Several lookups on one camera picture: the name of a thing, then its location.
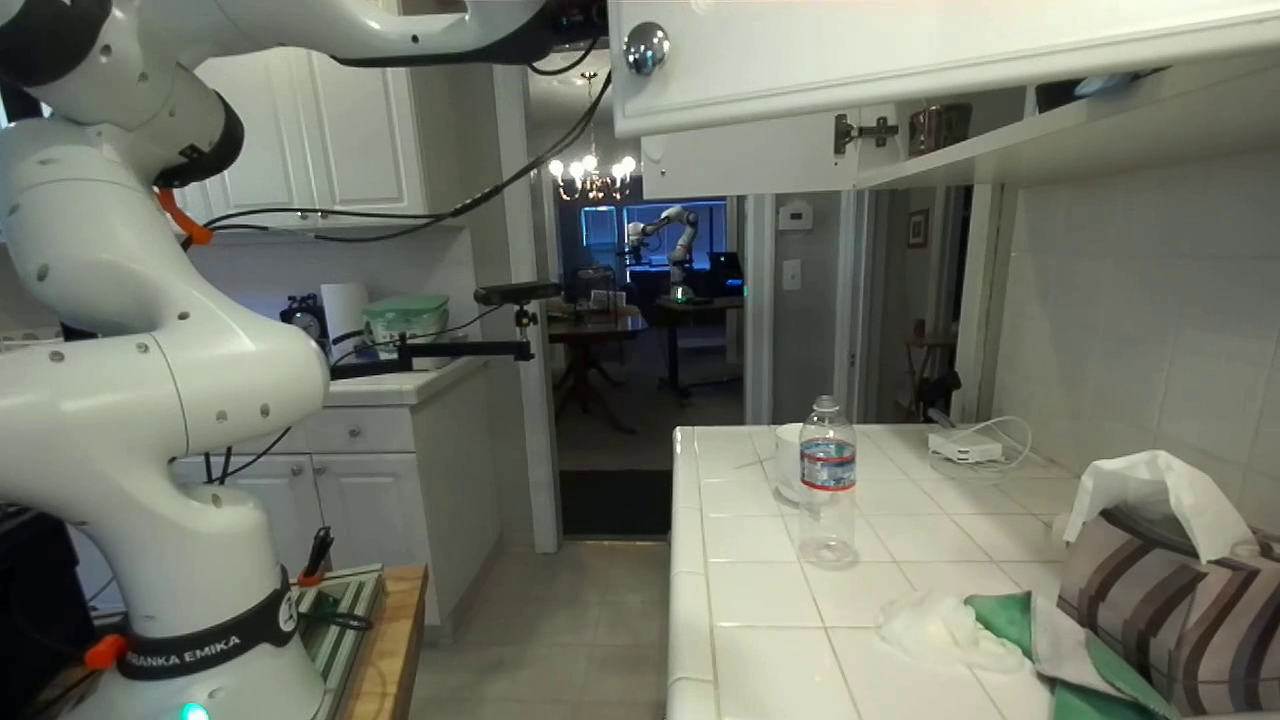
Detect clear plastic container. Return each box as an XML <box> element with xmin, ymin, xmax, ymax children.
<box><xmin>909</xmin><ymin>101</ymin><xmax>974</xmax><ymax>159</ymax></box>

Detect dark chair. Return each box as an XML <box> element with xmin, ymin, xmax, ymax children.
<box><xmin>903</xmin><ymin>315</ymin><xmax>969</xmax><ymax>426</ymax></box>

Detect blue item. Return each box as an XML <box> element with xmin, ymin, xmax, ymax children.
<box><xmin>1066</xmin><ymin>68</ymin><xmax>1141</xmax><ymax>103</ymax></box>

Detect white crumpled cloth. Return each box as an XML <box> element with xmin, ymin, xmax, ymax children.
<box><xmin>1059</xmin><ymin>446</ymin><xmax>1265</xmax><ymax>569</ymax></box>

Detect white wall cabinet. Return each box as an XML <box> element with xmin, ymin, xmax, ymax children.
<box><xmin>852</xmin><ymin>49</ymin><xmax>1280</xmax><ymax>190</ymax></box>

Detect dark dining table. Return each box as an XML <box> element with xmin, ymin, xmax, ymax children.
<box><xmin>545</xmin><ymin>290</ymin><xmax>744</xmax><ymax>439</ymax></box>

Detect white base cabinet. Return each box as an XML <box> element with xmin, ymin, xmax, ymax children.
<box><xmin>174</xmin><ymin>352</ymin><xmax>507</xmax><ymax>631</ymax></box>

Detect wooden table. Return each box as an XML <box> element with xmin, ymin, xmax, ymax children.
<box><xmin>26</xmin><ymin>564</ymin><xmax>433</xmax><ymax>720</ymax></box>

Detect white power adapter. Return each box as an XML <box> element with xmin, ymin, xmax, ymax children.
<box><xmin>925</xmin><ymin>425</ymin><xmax>1008</xmax><ymax>466</ymax></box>

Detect metal cabinet hinge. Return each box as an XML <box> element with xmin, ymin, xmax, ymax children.
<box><xmin>833</xmin><ymin>110</ymin><xmax>903</xmax><ymax>159</ymax></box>

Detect plain white cabinet door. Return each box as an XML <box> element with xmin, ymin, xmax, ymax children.
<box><xmin>638</xmin><ymin>125</ymin><xmax>935</xmax><ymax>205</ymax></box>

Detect lit chandelier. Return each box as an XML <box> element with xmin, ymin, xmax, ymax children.
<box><xmin>545</xmin><ymin>149</ymin><xmax>646</xmax><ymax>207</ymax></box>

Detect green tissue box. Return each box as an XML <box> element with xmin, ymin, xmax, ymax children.
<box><xmin>362</xmin><ymin>290</ymin><xmax>456</xmax><ymax>364</ymax></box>

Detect metal frame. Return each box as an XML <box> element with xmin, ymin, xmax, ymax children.
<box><xmin>293</xmin><ymin>564</ymin><xmax>393</xmax><ymax>705</ymax></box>

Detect white upper kitchen cabinets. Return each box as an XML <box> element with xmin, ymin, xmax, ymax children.
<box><xmin>178</xmin><ymin>44</ymin><xmax>504</xmax><ymax>231</ymax></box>

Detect green and white cloth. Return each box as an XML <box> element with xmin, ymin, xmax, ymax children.
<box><xmin>965</xmin><ymin>591</ymin><xmax>1184</xmax><ymax>720</ymax></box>

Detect black camera boom stand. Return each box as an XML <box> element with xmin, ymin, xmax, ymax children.
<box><xmin>324</xmin><ymin>280</ymin><xmax>565</xmax><ymax>383</ymax></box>

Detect black controller box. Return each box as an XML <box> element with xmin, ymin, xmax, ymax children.
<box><xmin>0</xmin><ymin>498</ymin><xmax>101</xmax><ymax>720</ymax></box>

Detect striped oven mitt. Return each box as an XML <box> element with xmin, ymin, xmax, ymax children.
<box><xmin>1055</xmin><ymin>503</ymin><xmax>1280</xmax><ymax>720</ymax></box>

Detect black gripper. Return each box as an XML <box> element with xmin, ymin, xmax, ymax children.
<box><xmin>531</xmin><ymin>0</ymin><xmax>612</xmax><ymax>44</ymax></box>

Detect white paper towel roll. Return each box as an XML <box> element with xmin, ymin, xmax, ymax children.
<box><xmin>317</xmin><ymin>280</ymin><xmax>372</xmax><ymax>357</ymax></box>

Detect crumpled clear plastic wrap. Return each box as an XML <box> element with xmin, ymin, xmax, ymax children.
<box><xmin>876</xmin><ymin>582</ymin><xmax>1059</xmax><ymax>720</ymax></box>

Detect clear plastic water bottle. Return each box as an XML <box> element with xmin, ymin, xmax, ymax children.
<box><xmin>798</xmin><ymin>393</ymin><xmax>866</xmax><ymax>575</ymax></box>

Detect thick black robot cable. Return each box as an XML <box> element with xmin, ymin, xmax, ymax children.
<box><xmin>203</xmin><ymin>64</ymin><xmax>622</xmax><ymax>251</ymax></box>

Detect white adapter cord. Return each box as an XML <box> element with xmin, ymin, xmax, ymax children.
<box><xmin>957</xmin><ymin>410</ymin><xmax>1066</xmax><ymax>471</ymax></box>

